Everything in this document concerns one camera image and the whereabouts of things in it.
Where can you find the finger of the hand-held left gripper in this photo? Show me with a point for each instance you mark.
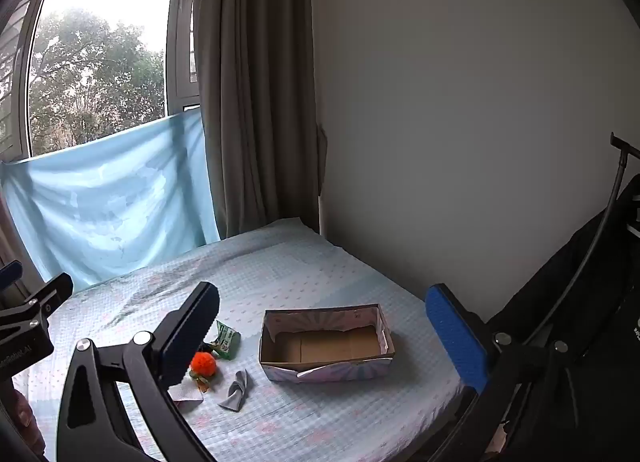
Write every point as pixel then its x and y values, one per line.
pixel 10 275
pixel 47 294

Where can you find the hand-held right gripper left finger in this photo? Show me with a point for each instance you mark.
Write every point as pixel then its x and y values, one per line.
pixel 192 337

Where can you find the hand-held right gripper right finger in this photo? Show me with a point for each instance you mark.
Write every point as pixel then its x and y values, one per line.
pixel 457 337

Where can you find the orange pompom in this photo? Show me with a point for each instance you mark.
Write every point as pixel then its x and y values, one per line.
pixel 203 363

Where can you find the green snack packet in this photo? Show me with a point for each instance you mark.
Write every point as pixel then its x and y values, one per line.
pixel 227 339

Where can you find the white tissue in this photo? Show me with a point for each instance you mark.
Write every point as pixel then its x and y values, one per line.
pixel 186 392

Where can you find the grey sock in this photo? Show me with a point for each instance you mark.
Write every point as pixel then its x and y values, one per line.
pixel 236 389

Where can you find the patterned cardboard box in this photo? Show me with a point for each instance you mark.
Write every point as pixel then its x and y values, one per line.
pixel 325 347

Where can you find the light blue hanging cloth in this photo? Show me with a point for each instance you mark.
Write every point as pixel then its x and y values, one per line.
pixel 105 202

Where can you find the black garment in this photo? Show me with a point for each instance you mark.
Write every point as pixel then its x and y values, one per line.
pixel 575 282

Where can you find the black stand rod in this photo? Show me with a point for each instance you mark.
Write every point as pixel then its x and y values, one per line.
pixel 615 192

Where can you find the window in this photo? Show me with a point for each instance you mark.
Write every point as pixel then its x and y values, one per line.
pixel 95 57

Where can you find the grey-brown curtain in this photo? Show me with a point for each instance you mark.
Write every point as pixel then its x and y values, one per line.
pixel 255 92

